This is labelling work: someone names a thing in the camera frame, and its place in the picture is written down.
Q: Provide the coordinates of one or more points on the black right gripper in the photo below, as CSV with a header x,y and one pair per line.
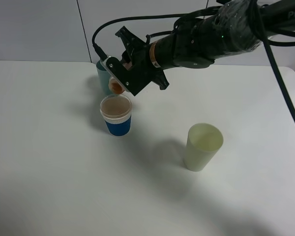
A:
x,y
136,60

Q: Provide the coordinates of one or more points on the clear plastic drink bottle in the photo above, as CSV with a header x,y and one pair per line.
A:
x,y
114,85

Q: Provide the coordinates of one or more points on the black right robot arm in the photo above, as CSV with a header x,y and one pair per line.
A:
x,y
201,37

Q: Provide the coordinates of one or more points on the teal plastic cup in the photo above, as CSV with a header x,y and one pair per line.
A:
x,y
104,78

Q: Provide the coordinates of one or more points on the blue sleeved paper cup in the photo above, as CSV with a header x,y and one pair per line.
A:
x,y
116,111

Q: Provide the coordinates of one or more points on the light green plastic cup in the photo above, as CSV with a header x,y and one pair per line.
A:
x,y
203,142

